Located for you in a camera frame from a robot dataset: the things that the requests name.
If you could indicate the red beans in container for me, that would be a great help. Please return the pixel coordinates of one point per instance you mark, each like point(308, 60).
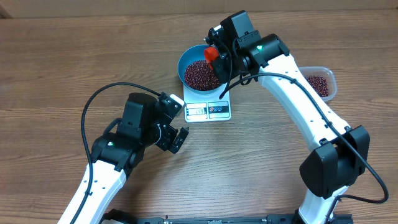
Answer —
point(319, 84)

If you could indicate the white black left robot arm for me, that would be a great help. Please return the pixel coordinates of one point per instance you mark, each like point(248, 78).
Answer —
point(146, 121)

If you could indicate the red beans in bowl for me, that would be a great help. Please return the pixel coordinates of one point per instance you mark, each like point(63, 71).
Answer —
point(199, 76)

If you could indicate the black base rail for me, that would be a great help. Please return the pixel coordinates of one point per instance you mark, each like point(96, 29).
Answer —
point(119, 217)

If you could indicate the red plastic measuring scoop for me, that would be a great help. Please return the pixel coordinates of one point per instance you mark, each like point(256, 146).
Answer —
point(211, 54)

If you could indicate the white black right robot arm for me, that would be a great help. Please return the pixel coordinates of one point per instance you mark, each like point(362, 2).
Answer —
point(337, 151)

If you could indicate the white digital kitchen scale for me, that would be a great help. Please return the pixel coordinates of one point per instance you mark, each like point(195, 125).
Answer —
point(205, 106)

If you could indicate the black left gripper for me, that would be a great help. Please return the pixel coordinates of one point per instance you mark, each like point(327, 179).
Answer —
point(166, 143)

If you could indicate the clear plastic food container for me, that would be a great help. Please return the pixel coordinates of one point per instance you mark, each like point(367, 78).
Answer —
point(323, 72)

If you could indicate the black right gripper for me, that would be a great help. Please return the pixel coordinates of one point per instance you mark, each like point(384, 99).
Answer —
point(219, 69)

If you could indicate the blue bowl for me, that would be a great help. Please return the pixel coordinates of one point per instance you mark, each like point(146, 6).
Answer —
point(190, 55)

